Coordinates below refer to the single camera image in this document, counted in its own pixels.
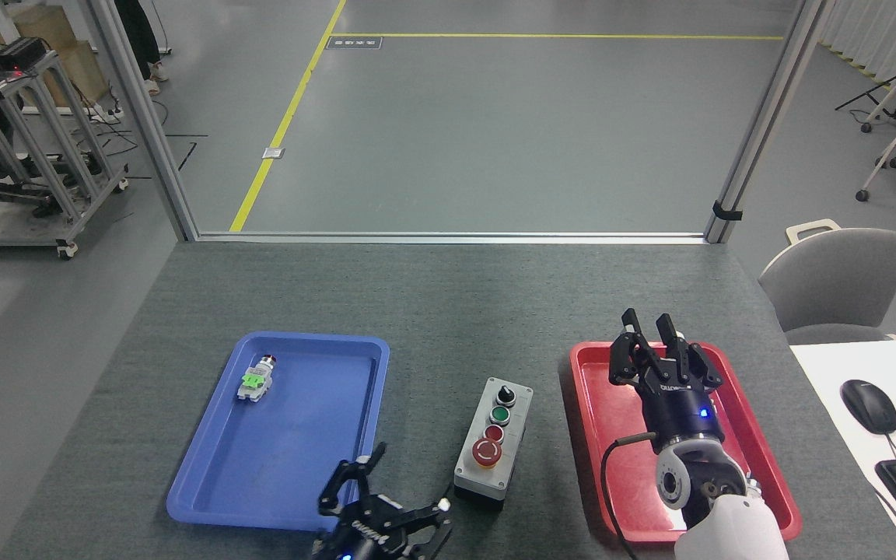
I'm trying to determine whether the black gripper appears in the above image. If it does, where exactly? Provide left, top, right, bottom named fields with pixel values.
left=608, top=308, right=726, bottom=456
left=310, top=442, right=454, bottom=560

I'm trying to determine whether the grey control box with buttons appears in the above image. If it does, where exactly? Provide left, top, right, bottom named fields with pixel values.
left=453, top=376, right=535, bottom=513

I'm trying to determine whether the brown cardboard box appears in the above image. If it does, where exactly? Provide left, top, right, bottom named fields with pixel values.
left=0, top=4, right=111, bottom=110

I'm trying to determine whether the red plastic tray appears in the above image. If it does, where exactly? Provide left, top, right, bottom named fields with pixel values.
left=569, top=340, right=803, bottom=544

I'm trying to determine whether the blue plastic tray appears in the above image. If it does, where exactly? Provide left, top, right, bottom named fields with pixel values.
left=166, top=331, right=391, bottom=534

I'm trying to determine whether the white desk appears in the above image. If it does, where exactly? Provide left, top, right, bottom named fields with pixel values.
left=789, top=338, right=896, bottom=560

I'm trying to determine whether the grey padded chair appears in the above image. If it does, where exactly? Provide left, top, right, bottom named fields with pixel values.
left=758, top=227, right=896, bottom=345

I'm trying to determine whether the black computer mouse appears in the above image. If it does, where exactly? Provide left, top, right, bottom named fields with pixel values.
left=839, top=378, right=896, bottom=436

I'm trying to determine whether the aluminium cart on wheels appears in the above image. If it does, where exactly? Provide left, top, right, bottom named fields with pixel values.
left=0, top=48, right=131, bottom=261

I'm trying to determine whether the person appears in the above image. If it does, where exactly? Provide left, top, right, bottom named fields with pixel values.
left=114, top=0, right=170, bottom=97

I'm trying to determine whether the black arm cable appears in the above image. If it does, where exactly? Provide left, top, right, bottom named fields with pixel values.
left=600, top=433, right=657, bottom=560

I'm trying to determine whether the small switch with green label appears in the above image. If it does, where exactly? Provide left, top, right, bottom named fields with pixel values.
left=236, top=354, right=278, bottom=403

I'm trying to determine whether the white handle frame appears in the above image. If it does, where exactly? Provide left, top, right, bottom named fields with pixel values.
left=785, top=219, right=842, bottom=247

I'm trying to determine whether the silver aluminium frame rail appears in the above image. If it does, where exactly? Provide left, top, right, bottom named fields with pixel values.
left=196, top=230, right=709, bottom=246

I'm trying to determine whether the silver aluminium frame post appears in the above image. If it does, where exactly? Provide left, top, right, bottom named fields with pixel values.
left=703, top=0, right=828, bottom=245
left=87, top=0, right=200, bottom=243

